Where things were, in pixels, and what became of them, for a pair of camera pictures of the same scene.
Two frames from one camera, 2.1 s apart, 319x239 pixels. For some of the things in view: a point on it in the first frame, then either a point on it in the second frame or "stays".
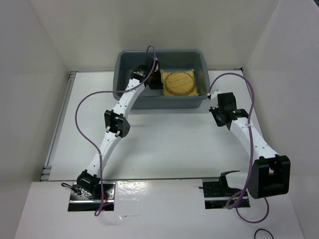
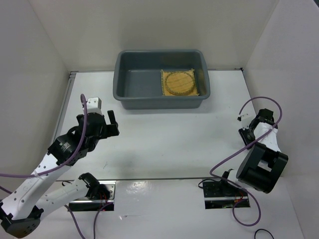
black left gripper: x=158 y=85 -> x=110 y=129
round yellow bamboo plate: x=179 y=83 stays
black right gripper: x=213 y=110 -> x=242 y=133
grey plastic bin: x=125 y=61 stays
